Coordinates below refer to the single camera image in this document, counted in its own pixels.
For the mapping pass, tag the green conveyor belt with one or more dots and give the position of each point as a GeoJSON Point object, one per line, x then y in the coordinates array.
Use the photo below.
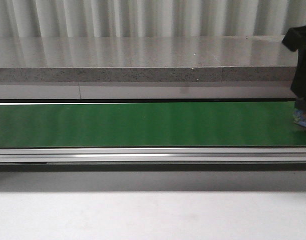
{"type": "Point", "coordinates": [150, 125]}

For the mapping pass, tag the white pleated curtain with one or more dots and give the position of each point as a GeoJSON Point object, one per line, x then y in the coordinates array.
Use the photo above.
{"type": "Point", "coordinates": [153, 18]}

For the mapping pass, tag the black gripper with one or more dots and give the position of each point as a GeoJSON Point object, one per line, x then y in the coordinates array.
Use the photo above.
{"type": "Point", "coordinates": [295, 41]}

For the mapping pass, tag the grey speckled stone counter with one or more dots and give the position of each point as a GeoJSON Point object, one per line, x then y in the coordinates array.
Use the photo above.
{"type": "Point", "coordinates": [145, 59]}

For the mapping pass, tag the aluminium conveyor frame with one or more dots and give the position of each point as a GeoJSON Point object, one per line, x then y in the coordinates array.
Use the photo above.
{"type": "Point", "coordinates": [152, 159]}

